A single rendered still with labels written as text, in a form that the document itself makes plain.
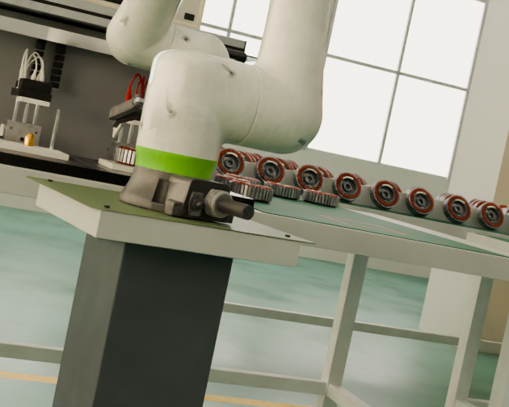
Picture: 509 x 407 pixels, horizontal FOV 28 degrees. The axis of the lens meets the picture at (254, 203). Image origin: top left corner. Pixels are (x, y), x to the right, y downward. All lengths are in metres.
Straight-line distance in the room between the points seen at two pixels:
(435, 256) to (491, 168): 3.76
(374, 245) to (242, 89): 0.71
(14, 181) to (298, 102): 0.60
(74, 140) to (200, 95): 0.96
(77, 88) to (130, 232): 1.08
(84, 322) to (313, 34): 0.58
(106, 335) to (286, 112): 0.44
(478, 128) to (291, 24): 4.59
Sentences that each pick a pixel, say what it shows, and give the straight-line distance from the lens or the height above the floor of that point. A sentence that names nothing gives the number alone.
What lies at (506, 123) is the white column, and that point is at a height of 1.31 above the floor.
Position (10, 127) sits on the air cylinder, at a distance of 2.30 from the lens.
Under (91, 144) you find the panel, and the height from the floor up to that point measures 0.80.
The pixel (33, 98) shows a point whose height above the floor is 0.88.
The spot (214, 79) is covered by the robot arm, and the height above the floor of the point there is 0.96.
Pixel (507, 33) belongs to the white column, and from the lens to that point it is 6.16.
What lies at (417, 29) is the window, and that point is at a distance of 9.76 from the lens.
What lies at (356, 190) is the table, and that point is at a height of 0.80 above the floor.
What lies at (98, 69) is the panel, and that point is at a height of 0.98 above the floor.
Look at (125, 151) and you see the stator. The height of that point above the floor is 0.81.
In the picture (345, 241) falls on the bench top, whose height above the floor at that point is 0.72.
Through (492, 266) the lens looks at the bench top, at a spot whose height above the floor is 0.72.
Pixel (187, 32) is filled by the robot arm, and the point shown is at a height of 1.06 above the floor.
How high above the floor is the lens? 0.87
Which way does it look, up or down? 3 degrees down
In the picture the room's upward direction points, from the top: 12 degrees clockwise
